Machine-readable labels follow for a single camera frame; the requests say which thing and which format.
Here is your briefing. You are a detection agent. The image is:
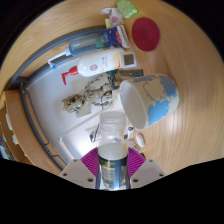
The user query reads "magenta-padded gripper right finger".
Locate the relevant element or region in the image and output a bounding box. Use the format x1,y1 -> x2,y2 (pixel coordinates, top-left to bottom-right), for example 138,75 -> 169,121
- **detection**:
126,147 -> 167,189

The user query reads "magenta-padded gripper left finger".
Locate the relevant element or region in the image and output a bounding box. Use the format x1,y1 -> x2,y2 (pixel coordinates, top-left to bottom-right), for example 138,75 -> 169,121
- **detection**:
59,148 -> 101,190

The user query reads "clear bottle with dark label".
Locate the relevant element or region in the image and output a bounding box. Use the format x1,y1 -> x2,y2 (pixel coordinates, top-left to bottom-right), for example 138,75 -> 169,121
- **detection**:
97,111 -> 130,191

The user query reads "small white mouse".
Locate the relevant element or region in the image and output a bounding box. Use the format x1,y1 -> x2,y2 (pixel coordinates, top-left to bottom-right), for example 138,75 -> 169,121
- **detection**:
134,133 -> 146,148

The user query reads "white tissue bag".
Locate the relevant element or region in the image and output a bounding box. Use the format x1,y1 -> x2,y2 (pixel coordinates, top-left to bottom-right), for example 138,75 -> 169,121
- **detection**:
84,123 -> 101,143

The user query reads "white mug with blue map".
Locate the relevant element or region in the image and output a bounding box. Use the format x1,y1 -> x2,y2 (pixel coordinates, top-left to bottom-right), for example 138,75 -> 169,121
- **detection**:
119,73 -> 180,131

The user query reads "brown tree figurine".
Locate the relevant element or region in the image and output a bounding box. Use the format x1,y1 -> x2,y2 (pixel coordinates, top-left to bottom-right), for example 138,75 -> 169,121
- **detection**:
62,73 -> 121,116

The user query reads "black ruler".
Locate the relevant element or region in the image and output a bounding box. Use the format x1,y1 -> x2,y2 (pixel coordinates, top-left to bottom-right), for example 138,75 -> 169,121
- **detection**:
118,68 -> 144,78

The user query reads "white lotion bottle red pump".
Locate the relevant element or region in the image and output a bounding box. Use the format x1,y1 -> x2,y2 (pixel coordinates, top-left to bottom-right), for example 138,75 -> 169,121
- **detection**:
61,48 -> 125,86

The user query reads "small white digital timer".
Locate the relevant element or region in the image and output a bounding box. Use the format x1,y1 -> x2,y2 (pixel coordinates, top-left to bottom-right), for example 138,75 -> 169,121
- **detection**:
120,51 -> 138,68

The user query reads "flat round red coaster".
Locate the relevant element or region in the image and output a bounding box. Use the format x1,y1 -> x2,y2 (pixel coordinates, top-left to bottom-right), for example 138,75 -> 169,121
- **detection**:
131,17 -> 161,53

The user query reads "green plastic packet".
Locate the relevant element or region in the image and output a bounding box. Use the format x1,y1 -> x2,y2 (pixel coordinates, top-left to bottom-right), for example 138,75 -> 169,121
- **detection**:
115,0 -> 138,19

